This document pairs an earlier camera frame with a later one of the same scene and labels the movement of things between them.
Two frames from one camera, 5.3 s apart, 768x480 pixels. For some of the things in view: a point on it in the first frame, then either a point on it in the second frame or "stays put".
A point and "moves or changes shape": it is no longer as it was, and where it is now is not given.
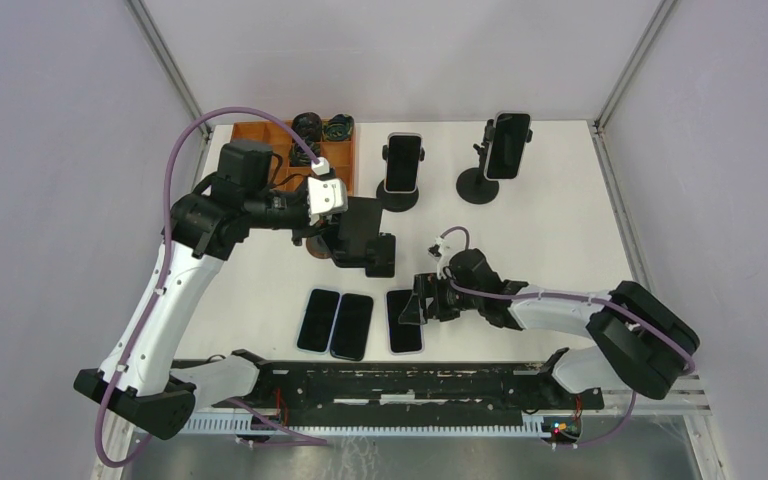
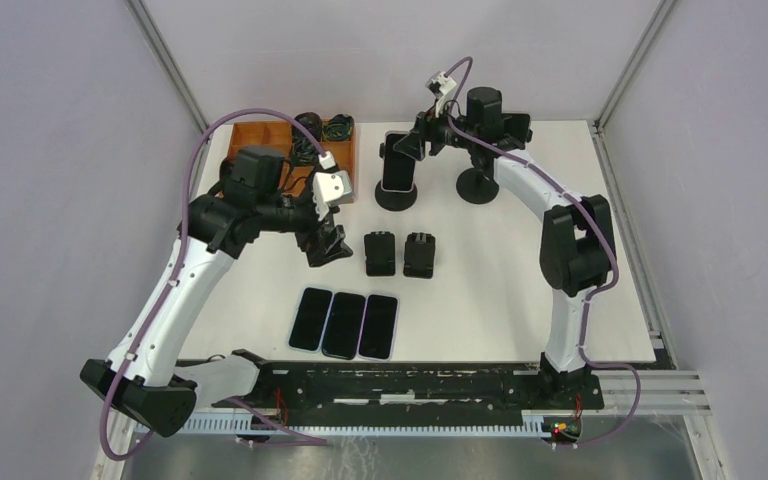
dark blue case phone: x=352 y=326 moves or changes shape
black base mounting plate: x=411 y=388 stays put
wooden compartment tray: x=338 y=155 stays put
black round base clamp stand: x=397 y=202 stays put
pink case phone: x=402 y=162 stays put
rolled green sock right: x=339 y=128 stays put
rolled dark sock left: x=308 y=125 stays put
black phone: x=318 y=321 moves or changes shape
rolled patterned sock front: x=298 y=157 stays put
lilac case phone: x=404 y=338 to x=377 y=329
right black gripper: x=427 y=285 to x=428 y=125
